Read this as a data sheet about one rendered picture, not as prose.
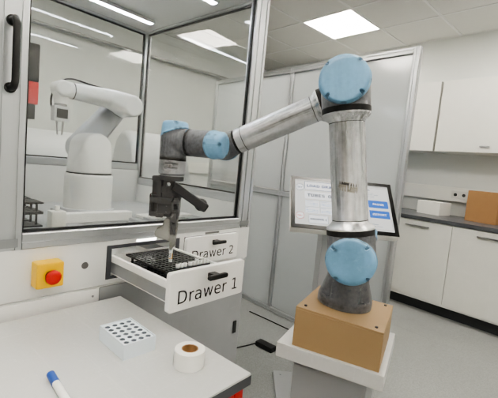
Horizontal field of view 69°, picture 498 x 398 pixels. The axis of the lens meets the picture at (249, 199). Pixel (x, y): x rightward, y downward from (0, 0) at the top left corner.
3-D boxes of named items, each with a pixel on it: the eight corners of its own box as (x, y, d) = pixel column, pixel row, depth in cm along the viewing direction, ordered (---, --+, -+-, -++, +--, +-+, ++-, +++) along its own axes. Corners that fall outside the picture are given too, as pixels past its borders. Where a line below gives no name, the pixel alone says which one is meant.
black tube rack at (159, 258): (209, 281, 120) (210, 262, 119) (164, 292, 106) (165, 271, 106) (167, 264, 134) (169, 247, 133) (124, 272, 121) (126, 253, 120)
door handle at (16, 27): (21, 92, 89) (24, 13, 87) (9, 90, 87) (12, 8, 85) (15, 94, 92) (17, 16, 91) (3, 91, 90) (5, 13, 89)
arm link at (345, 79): (376, 275, 95) (370, 64, 92) (379, 292, 81) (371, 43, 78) (330, 273, 99) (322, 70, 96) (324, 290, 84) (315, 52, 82)
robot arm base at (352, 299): (370, 299, 109) (375, 268, 108) (371, 318, 95) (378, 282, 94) (319, 288, 113) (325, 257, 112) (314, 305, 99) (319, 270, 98)
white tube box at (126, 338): (155, 350, 89) (156, 335, 88) (122, 361, 83) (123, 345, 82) (130, 330, 97) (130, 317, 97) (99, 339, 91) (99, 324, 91)
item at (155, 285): (234, 287, 117) (235, 268, 117) (169, 305, 98) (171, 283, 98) (161, 257, 144) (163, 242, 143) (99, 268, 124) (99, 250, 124)
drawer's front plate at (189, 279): (241, 292, 118) (244, 259, 117) (167, 314, 96) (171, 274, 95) (237, 290, 119) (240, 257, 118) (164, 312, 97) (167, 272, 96)
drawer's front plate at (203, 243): (236, 257, 162) (239, 232, 161) (185, 266, 140) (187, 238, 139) (233, 255, 163) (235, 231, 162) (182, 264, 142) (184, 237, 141)
